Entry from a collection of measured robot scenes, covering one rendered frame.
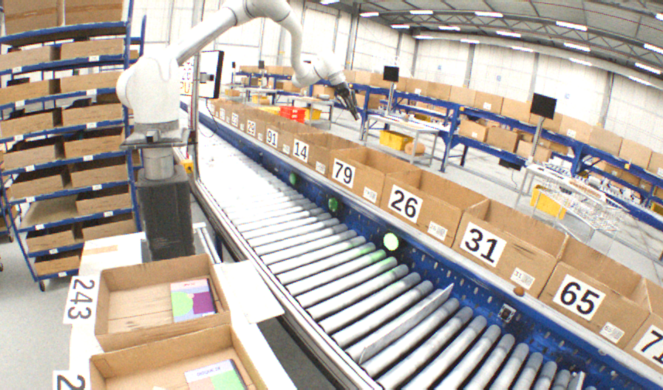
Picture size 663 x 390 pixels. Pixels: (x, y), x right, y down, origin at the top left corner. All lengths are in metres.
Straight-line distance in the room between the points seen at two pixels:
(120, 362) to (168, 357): 0.13
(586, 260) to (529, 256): 0.37
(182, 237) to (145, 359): 0.48
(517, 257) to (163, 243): 1.22
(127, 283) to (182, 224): 0.29
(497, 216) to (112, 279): 1.51
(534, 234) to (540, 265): 0.30
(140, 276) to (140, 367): 0.34
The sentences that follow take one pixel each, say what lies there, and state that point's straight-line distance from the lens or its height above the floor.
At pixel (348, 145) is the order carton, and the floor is 1.02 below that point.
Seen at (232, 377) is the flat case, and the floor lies 0.77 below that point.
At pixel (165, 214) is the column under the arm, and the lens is 1.02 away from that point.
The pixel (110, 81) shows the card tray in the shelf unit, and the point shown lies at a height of 1.38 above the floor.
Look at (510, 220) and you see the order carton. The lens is 1.34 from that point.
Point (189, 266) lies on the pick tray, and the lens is 1.02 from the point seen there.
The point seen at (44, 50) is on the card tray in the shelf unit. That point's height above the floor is 1.61.
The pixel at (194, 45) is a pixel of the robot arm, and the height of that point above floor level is 1.53.
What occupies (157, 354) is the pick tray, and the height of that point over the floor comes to 0.81.
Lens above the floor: 1.42
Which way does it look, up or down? 23 degrees down
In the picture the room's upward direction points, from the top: 8 degrees clockwise
